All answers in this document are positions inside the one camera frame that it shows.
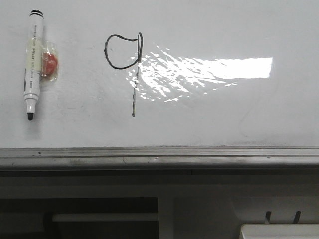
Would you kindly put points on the red magnet taped to marker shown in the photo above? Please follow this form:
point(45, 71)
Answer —
point(50, 61)

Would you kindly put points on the white black-tipped whiteboard marker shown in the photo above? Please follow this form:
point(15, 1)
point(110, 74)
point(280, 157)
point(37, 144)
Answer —
point(33, 66)

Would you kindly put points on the white whiteboard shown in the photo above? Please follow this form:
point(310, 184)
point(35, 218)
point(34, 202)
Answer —
point(165, 73)

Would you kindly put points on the aluminium whiteboard ledge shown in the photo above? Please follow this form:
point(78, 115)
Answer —
point(157, 158)

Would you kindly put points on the white horizontal bar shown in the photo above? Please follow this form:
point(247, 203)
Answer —
point(106, 217)

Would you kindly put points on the left black tray hook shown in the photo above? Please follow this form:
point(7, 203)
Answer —
point(267, 217)

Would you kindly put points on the black tray hook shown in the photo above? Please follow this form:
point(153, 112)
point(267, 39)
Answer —
point(297, 217)
point(267, 217)

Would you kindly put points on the white marker tray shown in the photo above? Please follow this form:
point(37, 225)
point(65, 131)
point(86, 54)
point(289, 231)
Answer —
point(279, 231)

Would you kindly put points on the right black tray hook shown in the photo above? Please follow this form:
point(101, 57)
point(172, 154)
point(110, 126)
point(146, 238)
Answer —
point(297, 217)

